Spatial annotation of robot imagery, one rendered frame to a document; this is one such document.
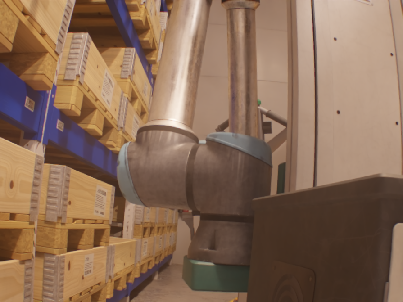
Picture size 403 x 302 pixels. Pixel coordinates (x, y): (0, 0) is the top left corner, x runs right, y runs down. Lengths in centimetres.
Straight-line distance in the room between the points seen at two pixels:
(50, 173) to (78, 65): 45
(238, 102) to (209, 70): 675
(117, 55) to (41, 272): 155
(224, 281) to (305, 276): 41
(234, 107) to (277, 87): 673
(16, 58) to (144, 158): 66
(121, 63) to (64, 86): 100
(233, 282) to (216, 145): 29
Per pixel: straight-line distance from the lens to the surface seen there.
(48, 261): 152
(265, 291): 52
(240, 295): 198
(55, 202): 149
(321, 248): 38
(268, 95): 778
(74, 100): 158
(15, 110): 126
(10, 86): 122
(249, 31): 114
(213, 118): 756
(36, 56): 131
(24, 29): 117
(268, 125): 196
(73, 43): 166
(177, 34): 104
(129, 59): 254
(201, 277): 78
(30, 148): 142
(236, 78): 113
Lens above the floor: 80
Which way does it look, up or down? 10 degrees up
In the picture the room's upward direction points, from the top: 5 degrees clockwise
